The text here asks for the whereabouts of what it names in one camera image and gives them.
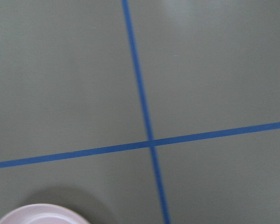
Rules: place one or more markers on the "pink bowl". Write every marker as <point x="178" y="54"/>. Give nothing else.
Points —
<point x="42" y="213"/>

